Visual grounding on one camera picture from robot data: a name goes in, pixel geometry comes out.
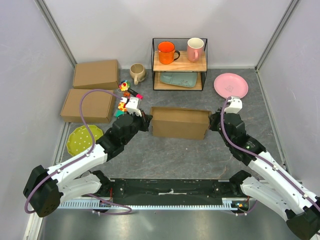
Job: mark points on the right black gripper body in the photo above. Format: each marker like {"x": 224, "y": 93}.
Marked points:
{"x": 215, "y": 123}

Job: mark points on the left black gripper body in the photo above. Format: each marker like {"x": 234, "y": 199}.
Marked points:
{"x": 139, "y": 124}

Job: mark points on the cardboard box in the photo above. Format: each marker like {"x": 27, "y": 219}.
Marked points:
{"x": 103, "y": 74}
{"x": 179, "y": 123}
{"x": 97, "y": 107}

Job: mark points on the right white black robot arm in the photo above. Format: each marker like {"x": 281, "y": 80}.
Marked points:
{"x": 297, "y": 205}

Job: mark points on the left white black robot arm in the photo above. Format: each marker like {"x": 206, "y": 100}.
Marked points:
{"x": 46, "y": 188}

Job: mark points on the teal block toy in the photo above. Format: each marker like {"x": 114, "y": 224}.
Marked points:
{"x": 118, "y": 113}

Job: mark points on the yellow flower plush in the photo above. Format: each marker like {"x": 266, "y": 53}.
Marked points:
{"x": 122, "y": 106}

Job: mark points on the small orange flower charm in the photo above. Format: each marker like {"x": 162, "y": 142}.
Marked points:
{"x": 126, "y": 94}

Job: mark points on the pink black highlighter pen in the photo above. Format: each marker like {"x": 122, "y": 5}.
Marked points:
{"x": 135, "y": 94}

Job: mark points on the rainbow flower plush top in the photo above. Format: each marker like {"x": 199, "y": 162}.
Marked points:
{"x": 124, "y": 86}

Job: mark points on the pink round plate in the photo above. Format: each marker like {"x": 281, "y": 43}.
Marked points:
{"x": 230, "y": 85}

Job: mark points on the green dotted plate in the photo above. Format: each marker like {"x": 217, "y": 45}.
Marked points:
{"x": 80, "y": 139}

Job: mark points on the beige ceramic mug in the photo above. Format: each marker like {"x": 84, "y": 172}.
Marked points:
{"x": 138, "y": 73}

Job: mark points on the teal rectangular ceramic plate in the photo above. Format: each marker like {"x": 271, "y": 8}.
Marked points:
{"x": 182, "y": 79}

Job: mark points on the orange enamel mug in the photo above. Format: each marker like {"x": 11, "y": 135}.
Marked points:
{"x": 167, "y": 52}

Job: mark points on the pink ceramic mug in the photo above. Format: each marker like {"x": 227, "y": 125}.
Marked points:
{"x": 195, "y": 48}

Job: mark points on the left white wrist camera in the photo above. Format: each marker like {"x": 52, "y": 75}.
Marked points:
{"x": 132, "y": 106}

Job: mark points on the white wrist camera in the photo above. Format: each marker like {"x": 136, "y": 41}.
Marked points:
{"x": 233, "y": 105}
{"x": 132, "y": 106}

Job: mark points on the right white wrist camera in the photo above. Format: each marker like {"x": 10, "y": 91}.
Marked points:
{"x": 233, "y": 105}

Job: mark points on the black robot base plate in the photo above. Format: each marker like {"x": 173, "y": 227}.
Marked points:
{"x": 169, "y": 192}

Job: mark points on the black wire wooden shelf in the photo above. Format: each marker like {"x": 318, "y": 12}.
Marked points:
{"x": 181, "y": 65}

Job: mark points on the grey slotted cable duct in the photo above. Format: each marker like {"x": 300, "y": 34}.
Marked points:
{"x": 89, "y": 203}

